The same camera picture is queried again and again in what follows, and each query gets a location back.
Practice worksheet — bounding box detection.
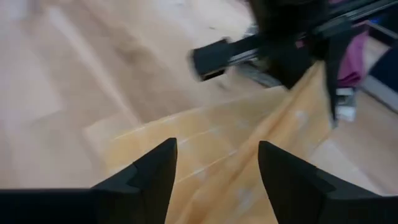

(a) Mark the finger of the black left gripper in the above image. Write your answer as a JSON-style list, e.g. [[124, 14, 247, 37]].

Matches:
[[323, 34, 354, 124], [264, 52, 315, 90]]

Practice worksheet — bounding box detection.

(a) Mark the orange checked towel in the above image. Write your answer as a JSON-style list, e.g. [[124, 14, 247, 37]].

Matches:
[[83, 60, 340, 224]]

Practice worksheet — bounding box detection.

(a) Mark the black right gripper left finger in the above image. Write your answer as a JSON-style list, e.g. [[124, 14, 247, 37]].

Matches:
[[0, 138, 178, 224]]

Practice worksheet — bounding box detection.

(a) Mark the navy white striped basket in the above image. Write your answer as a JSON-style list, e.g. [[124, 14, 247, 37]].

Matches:
[[360, 46, 398, 113]]

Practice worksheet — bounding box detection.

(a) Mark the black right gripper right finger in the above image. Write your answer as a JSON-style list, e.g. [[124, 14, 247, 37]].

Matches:
[[257, 140, 398, 224]]

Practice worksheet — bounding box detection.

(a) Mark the black table frame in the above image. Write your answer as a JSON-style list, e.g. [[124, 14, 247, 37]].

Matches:
[[329, 0, 398, 24]]

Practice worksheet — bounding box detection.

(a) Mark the magenta towel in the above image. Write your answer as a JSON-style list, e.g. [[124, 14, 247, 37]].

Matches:
[[337, 29, 369, 88]]

